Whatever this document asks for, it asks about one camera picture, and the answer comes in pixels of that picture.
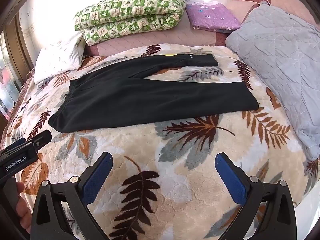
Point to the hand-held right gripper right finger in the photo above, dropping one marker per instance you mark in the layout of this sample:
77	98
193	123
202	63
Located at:
231	177

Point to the person's left hand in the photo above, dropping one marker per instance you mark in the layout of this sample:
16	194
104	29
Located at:
22	205

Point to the leaf print fleece blanket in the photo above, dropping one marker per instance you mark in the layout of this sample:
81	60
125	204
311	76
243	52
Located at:
175	150

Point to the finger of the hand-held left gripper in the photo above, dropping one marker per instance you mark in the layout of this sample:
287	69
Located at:
18	141
40	138

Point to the black pants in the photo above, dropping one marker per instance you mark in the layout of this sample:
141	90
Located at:
125	100

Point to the green patterned folded quilt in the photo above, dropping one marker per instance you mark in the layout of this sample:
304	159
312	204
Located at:
130	12

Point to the wooden window frame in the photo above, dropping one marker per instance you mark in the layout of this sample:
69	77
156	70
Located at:
10	80

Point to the pink bed sheet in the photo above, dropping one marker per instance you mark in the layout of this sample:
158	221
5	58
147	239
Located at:
150	36

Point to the grey quilted blanket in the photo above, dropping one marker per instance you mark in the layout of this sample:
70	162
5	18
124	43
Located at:
275	55

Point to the purple floral folded cloth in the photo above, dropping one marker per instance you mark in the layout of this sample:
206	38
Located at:
212	15

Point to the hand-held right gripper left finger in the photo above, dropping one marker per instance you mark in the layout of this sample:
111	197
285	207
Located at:
97	177

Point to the white patterned pillow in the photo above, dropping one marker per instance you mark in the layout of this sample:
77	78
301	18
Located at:
57	57

